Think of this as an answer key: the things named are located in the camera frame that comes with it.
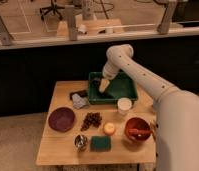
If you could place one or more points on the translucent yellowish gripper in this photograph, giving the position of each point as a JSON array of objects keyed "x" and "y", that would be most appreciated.
[{"x": 104, "y": 83}]

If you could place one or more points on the purple bowl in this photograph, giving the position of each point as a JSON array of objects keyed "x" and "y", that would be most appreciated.
[{"x": 62, "y": 119}]

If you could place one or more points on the black dish brush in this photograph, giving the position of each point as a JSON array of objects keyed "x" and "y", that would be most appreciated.
[{"x": 96, "y": 82}]

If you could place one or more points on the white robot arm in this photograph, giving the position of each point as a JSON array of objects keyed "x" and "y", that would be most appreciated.
[{"x": 177, "y": 131}]

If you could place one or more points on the red bowl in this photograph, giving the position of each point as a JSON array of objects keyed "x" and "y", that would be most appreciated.
[{"x": 137, "y": 123}]

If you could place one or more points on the green plastic bin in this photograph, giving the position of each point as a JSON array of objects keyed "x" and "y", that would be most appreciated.
[{"x": 121, "y": 86}]

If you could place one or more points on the white cup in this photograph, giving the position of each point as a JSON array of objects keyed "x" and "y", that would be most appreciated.
[{"x": 124, "y": 105}]

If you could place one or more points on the grey crumpled cloth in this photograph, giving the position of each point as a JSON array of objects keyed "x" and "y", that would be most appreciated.
[{"x": 79, "y": 102}]

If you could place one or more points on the bunch of dark grapes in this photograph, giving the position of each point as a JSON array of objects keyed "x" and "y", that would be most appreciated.
[{"x": 91, "y": 119}]

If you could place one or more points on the yellow round fruit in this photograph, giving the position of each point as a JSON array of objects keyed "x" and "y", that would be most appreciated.
[{"x": 109, "y": 128}]

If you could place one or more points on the orange carrot toy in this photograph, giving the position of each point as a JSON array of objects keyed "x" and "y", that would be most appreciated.
[{"x": 139, "y": 132}]

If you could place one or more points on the wooden table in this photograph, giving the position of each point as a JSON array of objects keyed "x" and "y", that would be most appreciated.
[{"x": 57, "y": 148}]

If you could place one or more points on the green sponge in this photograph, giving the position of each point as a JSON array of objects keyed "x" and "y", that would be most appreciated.
[{"x": 100, "y": 143}]

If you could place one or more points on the small metal cup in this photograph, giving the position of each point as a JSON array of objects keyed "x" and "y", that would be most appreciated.
[{"x": 81, "y": 142}]

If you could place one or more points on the black office chair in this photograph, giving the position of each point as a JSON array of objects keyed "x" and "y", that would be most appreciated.
[{"x": 53, "y": 7}]

